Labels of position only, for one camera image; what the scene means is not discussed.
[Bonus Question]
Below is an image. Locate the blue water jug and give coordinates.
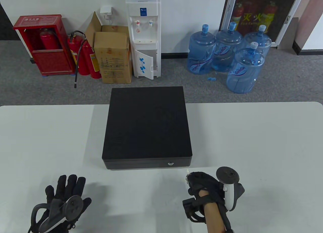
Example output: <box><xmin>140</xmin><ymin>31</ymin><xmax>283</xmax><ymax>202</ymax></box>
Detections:
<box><xmin>226</xmin><ymin>42</ymin><xmax>265</xmax><ymax>94</ymax></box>
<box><xmin>187</xmin><ymin>24</ymin><xmax>217</xmax><ymax>75</ymax></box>
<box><xmin>211</xmin><ymin>21</ymin><xmax>243</xmax><ymax>72</ymax></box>
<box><xmin>243</xmin><ymin>25</ymin><xmax>272</xmax><ymax>58</ymax></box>

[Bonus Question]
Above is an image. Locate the tall closed cardboard box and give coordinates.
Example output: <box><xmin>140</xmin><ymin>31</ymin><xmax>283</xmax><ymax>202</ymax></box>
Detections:
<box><xmin>94</xmin><ymin>32</ymin><xmax>133</xmax><ymax>84</ymax></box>

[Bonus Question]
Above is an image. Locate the person's right hand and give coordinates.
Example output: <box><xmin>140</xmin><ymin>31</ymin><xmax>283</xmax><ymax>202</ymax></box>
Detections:
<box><xmin>187</xmin><ymin>172</ymin><xmax>227</xmax><ymax>211</ymax></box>

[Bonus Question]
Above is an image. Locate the open cardboard box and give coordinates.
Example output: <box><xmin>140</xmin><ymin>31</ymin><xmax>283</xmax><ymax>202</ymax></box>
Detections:
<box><xmin>85</xmin><ymin>11</ymin><xmax>130</xmax><ymax>49</ymax></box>

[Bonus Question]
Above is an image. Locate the black white right hand controller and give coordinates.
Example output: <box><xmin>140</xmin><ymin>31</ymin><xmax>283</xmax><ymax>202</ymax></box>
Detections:
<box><xmin>216</xmin><ymin>167</ymin><xmax>245</xmax><ymax>212</ymax></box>

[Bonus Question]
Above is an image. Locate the black left hand controller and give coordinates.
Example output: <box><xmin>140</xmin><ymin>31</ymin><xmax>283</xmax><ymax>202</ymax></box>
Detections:
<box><xmin>31</xmin><ymin>195</ymin><xmax>84</xmax><ymax>233</ymax></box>

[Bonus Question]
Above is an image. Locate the white wall plug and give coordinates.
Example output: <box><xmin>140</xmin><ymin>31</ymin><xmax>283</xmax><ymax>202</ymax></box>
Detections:
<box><xmin>100</xmin><ymin>6</ymin><xmax>113</xmax><ymax>25</ymax></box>

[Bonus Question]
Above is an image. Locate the red fire extinguisher cabinet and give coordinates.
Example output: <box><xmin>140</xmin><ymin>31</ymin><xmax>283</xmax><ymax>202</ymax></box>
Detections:
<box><xmin>13</xmin><ymin>14</ymin><xmax>76</xmax><ymax>77</ymax></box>

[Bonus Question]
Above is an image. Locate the person's left hand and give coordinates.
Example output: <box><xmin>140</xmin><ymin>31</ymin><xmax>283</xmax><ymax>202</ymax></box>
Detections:
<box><xmin>30</xmin><ymin>174</ymin><xmax>92</xmax><ymax>233</ymax></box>

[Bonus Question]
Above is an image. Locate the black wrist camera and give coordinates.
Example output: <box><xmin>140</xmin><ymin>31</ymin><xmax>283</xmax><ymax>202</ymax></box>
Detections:
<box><xmin>182</xmin><ymin>197</ymin><xmax>203</xmax><ymax>222</ymax></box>

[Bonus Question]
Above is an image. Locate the red fire extinguisher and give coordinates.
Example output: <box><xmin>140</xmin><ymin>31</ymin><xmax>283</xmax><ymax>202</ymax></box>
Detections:
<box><xmin>82</xmin><ymin>40</ymin><xmax>102</xmax><ymax>79</ymax></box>
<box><xmin>67</xmin><ymin>30</ymin><xmax>91</xmax><ymax>88</ymax></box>
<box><xmin>39</xmin><ymin>28</ymin><xmax>62</xmax><ymax>50</ymax></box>

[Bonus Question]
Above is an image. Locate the black cash drawer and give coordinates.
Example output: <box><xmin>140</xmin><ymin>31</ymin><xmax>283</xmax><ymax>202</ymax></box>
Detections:
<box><xmin>102</xmin><ymin>86</ymin><xmax>193</xmax><ymax>170</ymax></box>

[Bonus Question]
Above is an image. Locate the person's right forearm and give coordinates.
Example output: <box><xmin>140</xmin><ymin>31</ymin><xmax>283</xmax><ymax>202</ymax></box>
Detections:
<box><xmin>203</xmin><ymin>203</ymin><xmax>227</xmax><ymax>233</ymax></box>

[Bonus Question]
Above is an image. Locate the white water dispenser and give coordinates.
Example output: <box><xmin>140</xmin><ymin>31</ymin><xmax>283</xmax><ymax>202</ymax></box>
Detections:
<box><xmin>125</xmin><ymin>0</ymin><xmax>162</xmax><ymax>80</ymax></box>

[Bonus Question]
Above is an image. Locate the black door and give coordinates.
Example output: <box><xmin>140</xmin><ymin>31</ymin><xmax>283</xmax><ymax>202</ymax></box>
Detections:
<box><xmin>0</xmin><ymin>2</ymin><xmax>22</xmax><ymax>41</ymax></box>

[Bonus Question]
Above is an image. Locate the glass door fire hydrant cabinet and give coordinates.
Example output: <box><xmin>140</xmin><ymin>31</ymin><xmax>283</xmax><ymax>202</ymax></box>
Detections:
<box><xmin>218</xmin><ymin>0</ymin><xmax>306</xmax><ymax>49</ymax></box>

